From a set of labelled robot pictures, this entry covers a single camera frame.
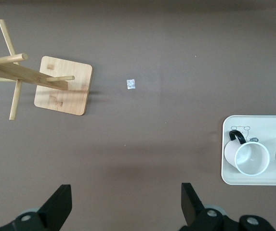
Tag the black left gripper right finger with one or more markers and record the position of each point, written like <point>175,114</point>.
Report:
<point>200,219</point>

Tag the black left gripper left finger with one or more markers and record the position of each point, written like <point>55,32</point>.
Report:
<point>43,216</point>

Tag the white smiley face mug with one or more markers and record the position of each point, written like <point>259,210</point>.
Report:
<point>252,158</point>

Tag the white rabbit print tray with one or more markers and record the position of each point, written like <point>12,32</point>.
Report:
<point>248,180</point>

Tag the wooden mug rack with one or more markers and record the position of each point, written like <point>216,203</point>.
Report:
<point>63,101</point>

